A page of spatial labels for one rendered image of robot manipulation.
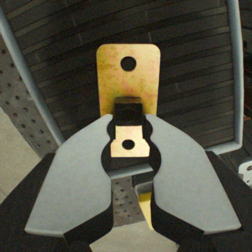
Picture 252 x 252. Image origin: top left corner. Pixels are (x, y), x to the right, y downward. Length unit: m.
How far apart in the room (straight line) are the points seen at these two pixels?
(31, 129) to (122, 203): 0.53
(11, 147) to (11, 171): 0.32
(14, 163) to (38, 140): 1.27
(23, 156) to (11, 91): 1.25
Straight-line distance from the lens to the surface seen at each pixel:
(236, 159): 0.37
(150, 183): 0.21
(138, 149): 0.15
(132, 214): 1.06
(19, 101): 0.73
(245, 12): 0.23
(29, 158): 1.91
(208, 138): 0.16
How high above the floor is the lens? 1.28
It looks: 58 degrees down
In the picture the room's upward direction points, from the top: 180 degrees clockwise
